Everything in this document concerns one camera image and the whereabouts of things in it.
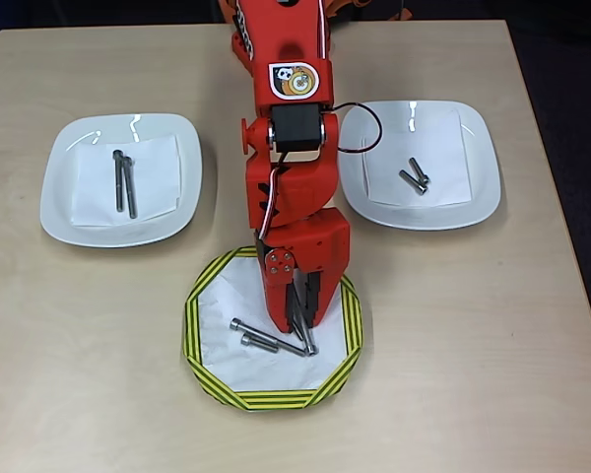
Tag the yellow green striped paper plate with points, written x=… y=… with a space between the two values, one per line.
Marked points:
x=276 y=400

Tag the orange printed part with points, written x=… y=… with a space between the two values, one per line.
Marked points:
x=354 y=6

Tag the white square ceramic plate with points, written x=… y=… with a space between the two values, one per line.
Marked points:
x=485 y=187
x=61 y=197

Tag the red printed robot arm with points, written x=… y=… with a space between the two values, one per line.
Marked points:
x=290 y=49

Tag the white paper napkin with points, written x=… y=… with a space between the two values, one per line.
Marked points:
x=152 y=177
x=443 y=148

